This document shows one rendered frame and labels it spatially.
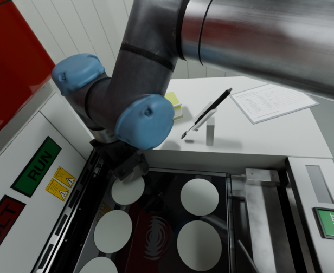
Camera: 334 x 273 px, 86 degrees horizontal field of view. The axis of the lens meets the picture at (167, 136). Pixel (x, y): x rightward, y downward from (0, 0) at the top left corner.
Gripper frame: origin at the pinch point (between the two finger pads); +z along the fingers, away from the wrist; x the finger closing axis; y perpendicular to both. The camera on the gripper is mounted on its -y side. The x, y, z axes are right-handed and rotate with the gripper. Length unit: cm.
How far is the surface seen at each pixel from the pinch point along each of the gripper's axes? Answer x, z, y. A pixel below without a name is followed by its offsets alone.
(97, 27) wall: -187, 15, -75
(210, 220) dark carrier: 22.4, 1.4, -3.1
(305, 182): 32.9, -4.6, -22.6
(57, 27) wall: -225, 10, -46
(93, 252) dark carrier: 7.3, 1.3, 22.1
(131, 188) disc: 1.1, 1.3, 6.1
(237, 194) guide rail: 22.7, 6.4, -14.8
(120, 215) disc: 5.0, 1.4, 12.7
